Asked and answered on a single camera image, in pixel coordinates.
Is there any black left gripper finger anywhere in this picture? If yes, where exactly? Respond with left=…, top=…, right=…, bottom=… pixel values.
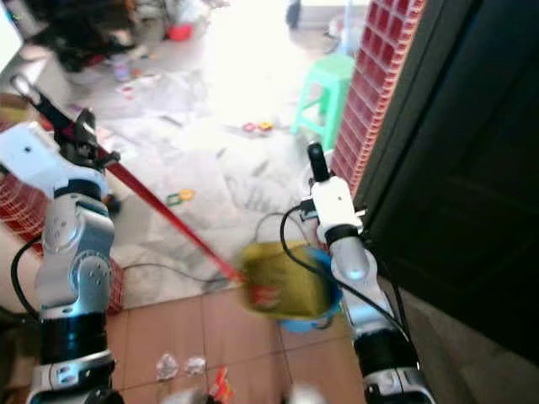
left=20, top=74, right=75, bottom=127
left=11, top=77, right=63, bottom=137

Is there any olive dustpan with red handle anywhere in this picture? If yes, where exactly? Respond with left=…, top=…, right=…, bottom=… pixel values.
left=42, top=101, right=339, bottom=321

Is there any dark heap of things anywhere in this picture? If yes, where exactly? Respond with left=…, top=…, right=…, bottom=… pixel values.
left=21, top=0, right=144, bottom=68

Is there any small pink can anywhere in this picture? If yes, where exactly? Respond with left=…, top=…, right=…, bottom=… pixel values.
left=114, top=55, right=136, bottom=82

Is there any blue plastic bucket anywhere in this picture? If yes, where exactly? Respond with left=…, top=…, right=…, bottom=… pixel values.
left=278, top=246, right=348, bottom=334

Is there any green plastic stool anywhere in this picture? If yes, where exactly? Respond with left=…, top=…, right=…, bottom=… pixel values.
left=291, top=53, right=356, bottom=151

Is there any pale blue plastic stool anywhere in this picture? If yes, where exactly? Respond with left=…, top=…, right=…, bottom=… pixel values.
left=328, top=0, right=371, bottom=56

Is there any dark wooden door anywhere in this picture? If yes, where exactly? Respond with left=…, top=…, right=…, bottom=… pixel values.
left=352, top=0, right=539, bottom=367

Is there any red plastic bowl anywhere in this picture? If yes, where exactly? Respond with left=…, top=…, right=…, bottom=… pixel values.
left=167, top=23, right=195, bottom=41

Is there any small black object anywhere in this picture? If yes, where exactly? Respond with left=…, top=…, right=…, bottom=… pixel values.
left=286, top=0, right=302, bottom=30

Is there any grey right robot foot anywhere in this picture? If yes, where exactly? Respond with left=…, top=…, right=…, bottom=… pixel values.
left=289, top=384, right=331, bottom=404

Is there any grey robot foot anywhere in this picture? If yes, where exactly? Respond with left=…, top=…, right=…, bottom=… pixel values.
left=158, top=389, right=207, bottom=404
left=289, top=384, right=331, bottom=404

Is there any crumpled clear plastic scrap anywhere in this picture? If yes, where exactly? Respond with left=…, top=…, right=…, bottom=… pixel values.
left=184, top=356, right=207, bottom=375
left=156, top=353, right=179, bottom=381

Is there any red yellow snack wrapper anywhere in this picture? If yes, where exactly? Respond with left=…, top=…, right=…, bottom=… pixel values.
left=211, top=366, right=235, bottom=403

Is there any grey left robot foot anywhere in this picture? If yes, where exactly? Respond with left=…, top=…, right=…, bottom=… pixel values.
left=158, top=389, right=207, bottom=404

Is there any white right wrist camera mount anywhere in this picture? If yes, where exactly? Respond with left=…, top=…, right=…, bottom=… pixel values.
left=307, top=175, right=356, bottom=241

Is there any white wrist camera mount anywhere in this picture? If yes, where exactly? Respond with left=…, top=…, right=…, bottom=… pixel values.
left=307, top=175, right=356, bottom=241
left=0, top=122, right=109, bottom=199

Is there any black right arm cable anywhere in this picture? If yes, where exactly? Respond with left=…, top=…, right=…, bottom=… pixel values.
left=280, top=205, right=414, bottom=338

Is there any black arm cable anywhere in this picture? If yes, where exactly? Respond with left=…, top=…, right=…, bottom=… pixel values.
left=10, top=236, right=51, bottom=321
left=280, top=205, right=414, bottom=338

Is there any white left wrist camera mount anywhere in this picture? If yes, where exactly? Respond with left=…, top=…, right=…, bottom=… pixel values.
left=0, top=122, right=109, bottom=199

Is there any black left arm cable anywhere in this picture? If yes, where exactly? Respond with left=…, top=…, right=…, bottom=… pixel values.
left=10, top=236, right=51, bottom=321

